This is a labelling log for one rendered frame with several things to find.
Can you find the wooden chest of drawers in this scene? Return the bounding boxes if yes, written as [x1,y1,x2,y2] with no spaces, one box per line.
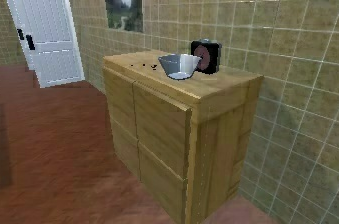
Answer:
[102,49,265,224]

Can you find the grey metal bowl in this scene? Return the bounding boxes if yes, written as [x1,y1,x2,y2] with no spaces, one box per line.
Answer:
[157,53,203,81]

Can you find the black box with red disc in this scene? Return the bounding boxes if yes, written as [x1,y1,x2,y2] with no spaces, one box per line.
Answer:
[190,38,223,75]

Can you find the framed landscape picture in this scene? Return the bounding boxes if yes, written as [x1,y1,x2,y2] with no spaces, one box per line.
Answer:
[105,0,144,34]

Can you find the white room door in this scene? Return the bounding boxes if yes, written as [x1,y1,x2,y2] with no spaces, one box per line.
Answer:
[6,0,86,89]

